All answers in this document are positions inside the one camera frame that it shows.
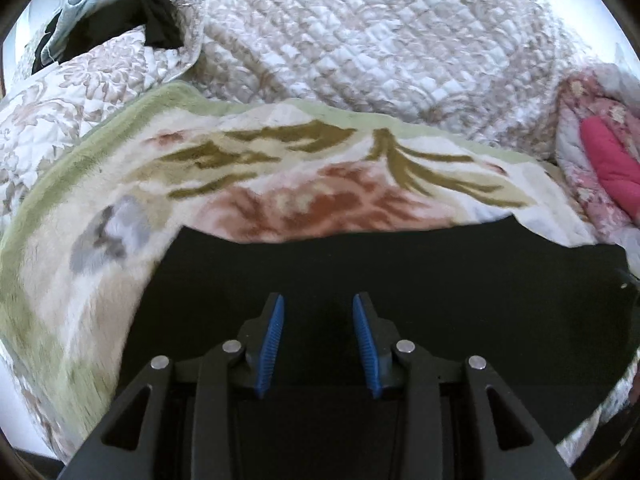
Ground black pants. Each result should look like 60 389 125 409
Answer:
119 218 639 479

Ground magenta pillow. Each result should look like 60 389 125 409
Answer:
579 116 639 220

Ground pink floral comforter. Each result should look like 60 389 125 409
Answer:
555 64 639 272

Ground floral fleece blanket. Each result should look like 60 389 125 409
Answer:
1 82 596 460

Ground white quilted bedspread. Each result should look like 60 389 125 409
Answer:
1 0 582 224

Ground dark clothes pile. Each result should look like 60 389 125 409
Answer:
32 0 183 73

